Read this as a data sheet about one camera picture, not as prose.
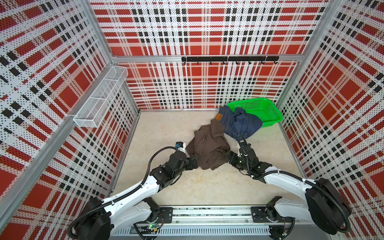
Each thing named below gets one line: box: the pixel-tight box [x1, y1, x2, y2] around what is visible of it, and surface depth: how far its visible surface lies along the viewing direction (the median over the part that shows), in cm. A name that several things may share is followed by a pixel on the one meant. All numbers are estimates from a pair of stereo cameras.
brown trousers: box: [185, 119, 231, 171], surface depth 90 cm
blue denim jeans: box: [215, 105, 263, 140], surface depth 101 cm
